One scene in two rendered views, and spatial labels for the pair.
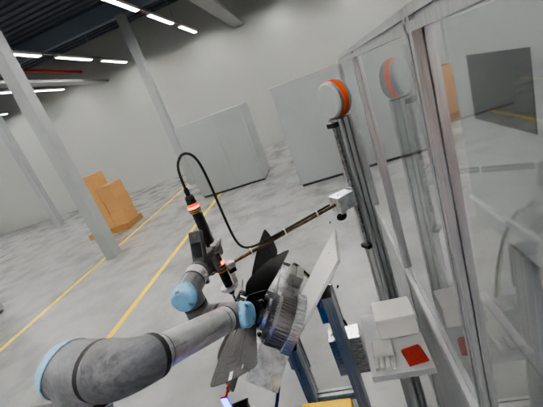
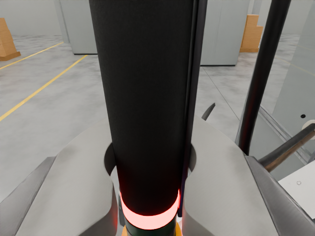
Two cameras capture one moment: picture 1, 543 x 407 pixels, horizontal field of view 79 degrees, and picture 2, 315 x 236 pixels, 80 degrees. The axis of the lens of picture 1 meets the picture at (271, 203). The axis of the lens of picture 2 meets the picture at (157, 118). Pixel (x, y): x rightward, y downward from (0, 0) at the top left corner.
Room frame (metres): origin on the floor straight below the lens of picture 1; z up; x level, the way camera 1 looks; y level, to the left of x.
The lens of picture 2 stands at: (1.10, 0.28, 1.62)
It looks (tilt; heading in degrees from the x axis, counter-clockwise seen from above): 31 degrees down; 347
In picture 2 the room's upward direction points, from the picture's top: straight up
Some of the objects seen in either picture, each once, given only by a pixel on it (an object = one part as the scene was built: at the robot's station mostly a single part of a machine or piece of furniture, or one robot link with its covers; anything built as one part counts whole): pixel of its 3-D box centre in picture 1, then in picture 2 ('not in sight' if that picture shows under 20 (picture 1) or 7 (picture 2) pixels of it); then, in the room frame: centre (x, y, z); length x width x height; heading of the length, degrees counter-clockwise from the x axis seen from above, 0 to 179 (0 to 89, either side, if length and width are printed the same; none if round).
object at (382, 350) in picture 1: (383, 354); not in sight; (1.07, -0.22, 0.87); 0.15 x 0.09 x 0.02; 164
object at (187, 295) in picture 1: (187, 291); not in sight; (0.91, 0.33, 1.54); 0.11 x 0.08 x 0.09; 167
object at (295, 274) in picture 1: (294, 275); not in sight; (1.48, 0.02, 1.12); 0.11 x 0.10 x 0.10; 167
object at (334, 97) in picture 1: (334, 98); not in sight; (1.43, -0.40, 1.88); 0.17 x 0.15 x 0.16; 167
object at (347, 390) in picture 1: (336, 394); not in sight; (1.25, 0.02, 0.56); 0.19 x 0.04 x 0.04; 77
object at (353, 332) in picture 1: (348, 350); not in sight; (1.31, -0.11, 0.73); 0.15 x 0.09 x 0.22; 77
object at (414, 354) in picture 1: (414, 354); not in sight; (1.03, -0.33, 0.87); 0.08 x 0.08 x 0.02; 86
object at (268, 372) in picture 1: (267, 367); not in sight; (1.11, 0.25, 0.98); 0.20 x 0.16 x 0.20; 77
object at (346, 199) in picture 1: (343, 199); not in sight; (1.40, -0.31, 1.45); 0.10 x 0.07 x 0.08; 112
